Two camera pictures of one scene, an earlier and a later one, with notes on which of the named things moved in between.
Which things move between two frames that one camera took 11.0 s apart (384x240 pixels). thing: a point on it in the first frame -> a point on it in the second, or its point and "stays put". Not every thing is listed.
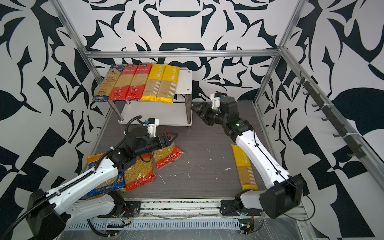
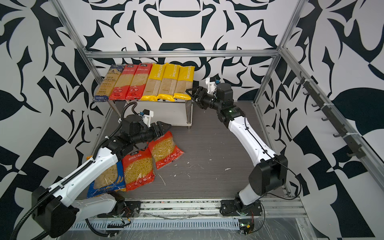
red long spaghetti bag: (122, 86) stays put
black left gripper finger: (168, 142) -> (162, 134)
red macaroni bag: (140, 174) stays put
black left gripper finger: (171, 136) -> (164, 126)
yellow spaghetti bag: (152, 87) stays put
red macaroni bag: (166, 155) stays put
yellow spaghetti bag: (167, 87) stays put
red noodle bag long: (139, 82) stays put
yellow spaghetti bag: (243, 165) -> (184, 82)
